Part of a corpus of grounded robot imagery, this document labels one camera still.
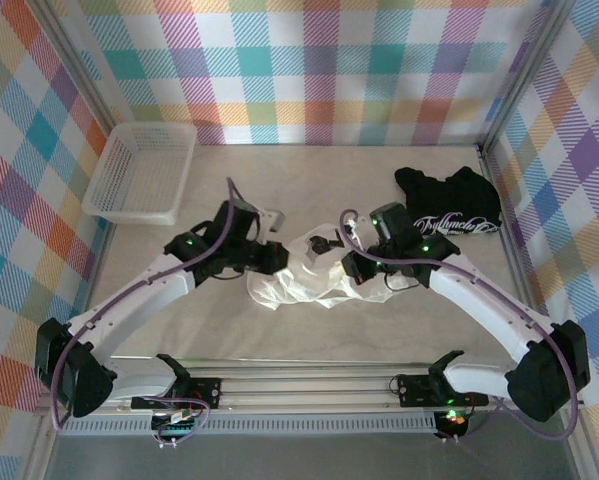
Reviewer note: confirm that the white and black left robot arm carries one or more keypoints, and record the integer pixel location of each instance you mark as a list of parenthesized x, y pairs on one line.
[(129, 300)]

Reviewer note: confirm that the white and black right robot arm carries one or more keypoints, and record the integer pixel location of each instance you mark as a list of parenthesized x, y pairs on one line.
[(479, 300)]

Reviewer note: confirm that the black t-shirt with white print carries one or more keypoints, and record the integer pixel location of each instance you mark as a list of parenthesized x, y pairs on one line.
[(454, 200)]

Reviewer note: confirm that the white plastic mesh basket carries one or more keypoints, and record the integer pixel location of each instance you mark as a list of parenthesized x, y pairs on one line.
[(129, 170)]

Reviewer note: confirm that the right controller board with light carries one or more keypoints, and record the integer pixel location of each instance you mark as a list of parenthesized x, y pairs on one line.
[(451, 420)]

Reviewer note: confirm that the aluminium side rail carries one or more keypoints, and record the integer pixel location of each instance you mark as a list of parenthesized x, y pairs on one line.
[(97, 270), (521, 280)]

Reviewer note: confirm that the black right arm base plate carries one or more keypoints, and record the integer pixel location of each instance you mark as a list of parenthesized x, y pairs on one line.
[(411, 392)]

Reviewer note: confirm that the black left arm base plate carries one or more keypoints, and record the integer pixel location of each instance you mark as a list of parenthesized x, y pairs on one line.
[(206, 390)]

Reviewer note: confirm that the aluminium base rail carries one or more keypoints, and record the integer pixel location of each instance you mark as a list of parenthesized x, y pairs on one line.
[(304, 390)]

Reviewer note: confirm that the aluminium corner post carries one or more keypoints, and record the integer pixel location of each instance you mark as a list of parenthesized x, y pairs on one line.
[(525, 75), (79, 75)]

